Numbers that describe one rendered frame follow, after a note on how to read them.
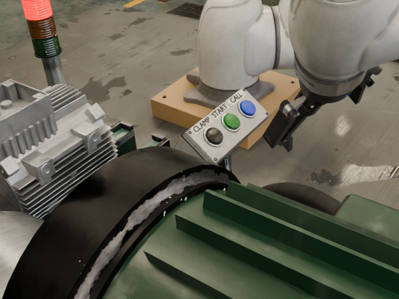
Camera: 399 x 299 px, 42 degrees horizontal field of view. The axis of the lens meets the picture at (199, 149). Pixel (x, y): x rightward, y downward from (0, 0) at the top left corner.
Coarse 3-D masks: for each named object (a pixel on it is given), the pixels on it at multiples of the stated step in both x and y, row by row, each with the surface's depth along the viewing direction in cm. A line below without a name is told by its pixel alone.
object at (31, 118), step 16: (0, 96) 84; (16, 96) 85; (32, 96) 80; (48, 96) 80; (0, 112) 79; (16, 112) 76; (32, 112) 78; (48, 112) 81; (0, 128) 75; (16, 128) 77; (32, 128) 79; (48, 128) 82; (0, 144) 75; (16, 144) 78; (32, 144) 80; (0, 160) 76
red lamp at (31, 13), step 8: (24, 0) 111; (32, 0) 111; (40, 0) 112; (48, 0) 114; (24, 8) 113; (32, 8) 112; (40, 8) 112; (48, 8) 114; (32, 16) 113; (40, 16) 113; (48, 16) 114
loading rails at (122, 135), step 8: (120, 120) 114; (112, 128) 112; (120, 128) 113; (128, 128) 112; (120, 136) 110; (128, 136) 112; (152, 136) 108; (160, 136) 107; (120, 144) 110; (128, 144) 113; (152, 144) 107; (160, 144) 105; (168, 144) 107; (120, 152) 111
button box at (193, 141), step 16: (240, 96) 89; (224, 112) 86; (240, 112) 87; (256, 112) 89; (192, 128) 81; (208, 128) 82; (224, 128) 84; (240, 128) 86; (256, 128) 89; (176, 144) 83; (192, 144) 80; (208, 144) 81; (224, 144) 82; (208, 160) 80
